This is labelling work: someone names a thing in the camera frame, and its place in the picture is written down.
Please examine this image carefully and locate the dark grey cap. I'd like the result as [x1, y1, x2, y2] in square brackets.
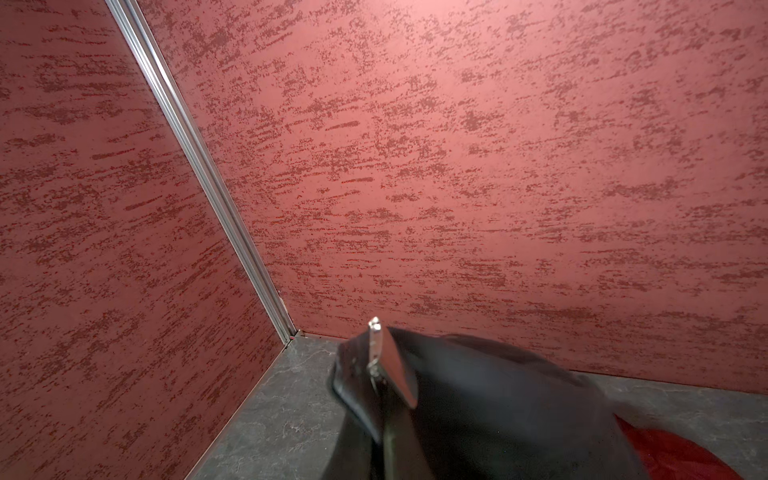
[323, 320, 648, 479]

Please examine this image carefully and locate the red cap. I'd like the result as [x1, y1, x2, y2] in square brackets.
[616, 416, 743, 480]

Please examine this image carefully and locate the left corner aluminium profile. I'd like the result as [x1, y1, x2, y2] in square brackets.
[106, 0, 298, 345]

